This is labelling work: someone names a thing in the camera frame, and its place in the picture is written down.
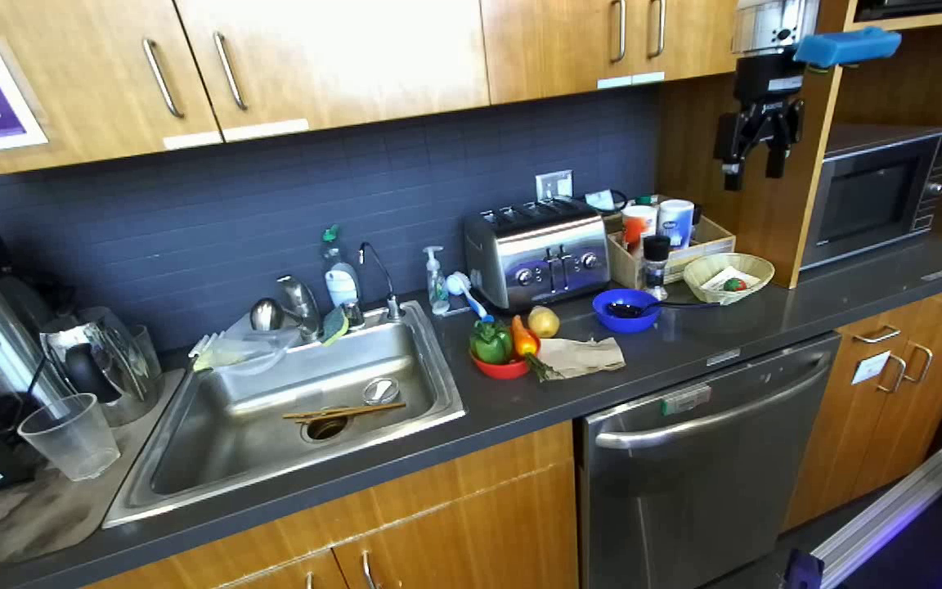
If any dish soap bottle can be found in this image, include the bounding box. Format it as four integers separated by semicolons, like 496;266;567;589
319;224;359;313

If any yellow potato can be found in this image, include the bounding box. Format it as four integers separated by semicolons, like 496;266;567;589
531;305;563;338

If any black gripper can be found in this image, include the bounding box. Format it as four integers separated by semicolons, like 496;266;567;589
713;49;806;188

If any hand soap pump bottle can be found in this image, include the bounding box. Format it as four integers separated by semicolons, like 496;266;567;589
421;244;451;318

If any black pepper shaker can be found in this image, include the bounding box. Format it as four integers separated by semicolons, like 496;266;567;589
641;233;672;295

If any wall power outlet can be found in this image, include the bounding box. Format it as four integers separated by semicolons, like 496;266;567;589
532;171;574;202

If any glass pitcher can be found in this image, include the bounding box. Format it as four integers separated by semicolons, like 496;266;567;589
39;307;160;426

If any blue white canister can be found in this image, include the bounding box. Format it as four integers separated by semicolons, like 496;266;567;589
657;198;698;249

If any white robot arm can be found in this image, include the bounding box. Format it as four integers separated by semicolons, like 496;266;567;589
713;0;817;188

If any wooden cabinet door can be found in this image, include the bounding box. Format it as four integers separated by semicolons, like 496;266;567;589
480;0;663;104
174;0;486;141
0;0;223;172
644;0;736;77

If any lower sink cabinet door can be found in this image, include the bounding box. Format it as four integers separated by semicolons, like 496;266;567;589
89;422;580;589

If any green bell pepper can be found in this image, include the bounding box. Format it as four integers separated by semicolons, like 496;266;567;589
471;320;513;364

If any wooden spoon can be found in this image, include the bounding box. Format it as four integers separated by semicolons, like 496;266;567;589
281;401;404;426

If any brown paper napkin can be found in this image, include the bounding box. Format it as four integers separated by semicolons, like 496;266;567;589
540;338;624;380

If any clear plastic cup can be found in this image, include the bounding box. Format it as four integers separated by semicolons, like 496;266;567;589
16;393;122;481

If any red plate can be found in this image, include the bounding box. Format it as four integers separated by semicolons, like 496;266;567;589
471;352;531;380

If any orange pepper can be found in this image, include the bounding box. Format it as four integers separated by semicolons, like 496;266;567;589
511;313;540;355

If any wooden condiment box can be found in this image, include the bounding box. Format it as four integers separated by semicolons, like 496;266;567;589
605;217;736;289

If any lower right cabinet door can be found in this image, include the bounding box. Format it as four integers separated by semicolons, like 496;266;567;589
782;291;942;529

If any silver microwave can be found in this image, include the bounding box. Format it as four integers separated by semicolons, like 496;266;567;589
800;123;942;272

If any red white canister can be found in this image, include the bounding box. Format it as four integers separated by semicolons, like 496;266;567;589
621;202;657;249

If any stainless steel sink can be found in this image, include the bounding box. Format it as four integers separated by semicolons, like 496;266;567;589
106;302;464;525

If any silver toaster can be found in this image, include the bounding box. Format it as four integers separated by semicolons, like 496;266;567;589
462;202;610;310

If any white dish brush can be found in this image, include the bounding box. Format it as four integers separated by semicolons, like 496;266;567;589
444;272;489;320

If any blue bowl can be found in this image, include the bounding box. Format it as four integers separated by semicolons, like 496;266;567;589
592;289;662;332

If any stainless steel dishwasher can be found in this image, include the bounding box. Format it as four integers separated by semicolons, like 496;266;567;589
580;332;836;589

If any chrome faucet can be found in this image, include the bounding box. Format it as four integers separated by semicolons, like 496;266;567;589
356;241;402;325

